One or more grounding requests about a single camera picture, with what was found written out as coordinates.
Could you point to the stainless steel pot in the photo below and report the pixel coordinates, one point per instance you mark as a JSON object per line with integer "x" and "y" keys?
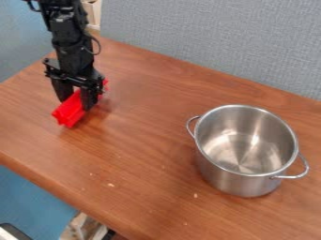
{"x": 245, "y": 147}

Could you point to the wooden table leg frame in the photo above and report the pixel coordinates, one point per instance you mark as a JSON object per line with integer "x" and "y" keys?
{"x": 83, "y": 228}

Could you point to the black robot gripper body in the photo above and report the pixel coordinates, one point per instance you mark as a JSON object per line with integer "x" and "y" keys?
{"x": 75, "y": 45}

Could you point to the red rectangular block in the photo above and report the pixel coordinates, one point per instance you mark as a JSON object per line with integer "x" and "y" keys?
{"x": 70, "y": 112}

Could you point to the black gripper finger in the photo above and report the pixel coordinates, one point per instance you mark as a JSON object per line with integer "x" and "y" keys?
{"x": 62, "y": 88}
{"x": 89, "y": 98}

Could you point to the black and white object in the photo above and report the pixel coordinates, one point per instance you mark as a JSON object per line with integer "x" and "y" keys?
{"x": 11, "y": 233}

